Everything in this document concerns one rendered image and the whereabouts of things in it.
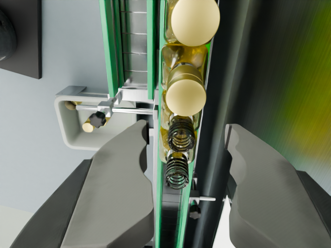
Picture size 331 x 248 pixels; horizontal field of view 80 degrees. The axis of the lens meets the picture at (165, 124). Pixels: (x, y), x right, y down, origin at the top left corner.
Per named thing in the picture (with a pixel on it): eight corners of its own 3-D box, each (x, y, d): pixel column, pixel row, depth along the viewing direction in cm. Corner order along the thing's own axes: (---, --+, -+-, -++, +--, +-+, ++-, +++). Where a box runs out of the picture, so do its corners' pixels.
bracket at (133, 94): (156, 94, 53) (153, 104, 47) (121, 92, 54) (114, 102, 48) (156, 80, 52) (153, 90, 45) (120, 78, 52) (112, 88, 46)
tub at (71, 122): (142, 138, 68) (137, 153, 60) (77, 133, 69) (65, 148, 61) (141, 89, 59) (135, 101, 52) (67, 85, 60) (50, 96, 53)
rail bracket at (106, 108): (161, 105, 47) (155, 133, 36) (91, 100, 48) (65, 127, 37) (161, 92, 46) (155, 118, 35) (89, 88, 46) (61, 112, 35)
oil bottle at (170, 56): (194, 60, 42) (206, 100, 24) (168, 59, 42) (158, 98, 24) (197, 31, 39) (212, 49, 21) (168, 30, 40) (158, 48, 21)
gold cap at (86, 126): (88, 125, 65) (82, 132, 61) (86, 115, 63) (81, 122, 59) (99, 125, 65) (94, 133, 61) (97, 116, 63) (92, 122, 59)
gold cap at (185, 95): (200, 99, 21) (205, 118, 17) (166, 98, 21) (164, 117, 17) (204, 65, 19) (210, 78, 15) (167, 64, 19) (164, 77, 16)
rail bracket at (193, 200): (210, 181, 59) (217, 223, 48) (186, 179, 60) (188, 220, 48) (212, 171, 57) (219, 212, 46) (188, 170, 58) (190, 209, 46)
